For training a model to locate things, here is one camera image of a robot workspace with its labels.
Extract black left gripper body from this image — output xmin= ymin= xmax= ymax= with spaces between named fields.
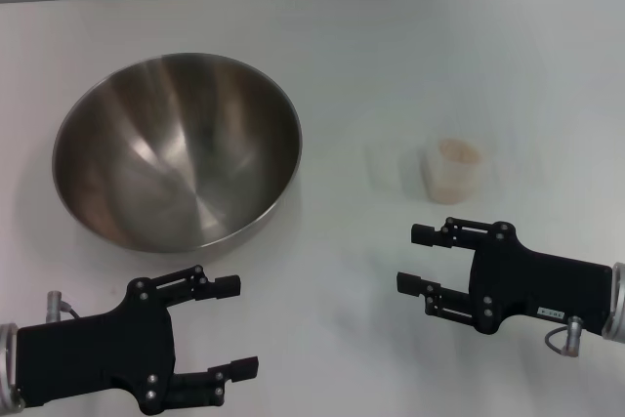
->
xmin=17 ymin=277 xmax=178 ymax=416

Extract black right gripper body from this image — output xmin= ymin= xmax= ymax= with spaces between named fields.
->
xmin=467 ymin=223 xmax=614 ymax=338

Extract stainless steel mixing bowl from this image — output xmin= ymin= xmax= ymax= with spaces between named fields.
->
xmin=52 ymin=52 xmax=303 ymax=255

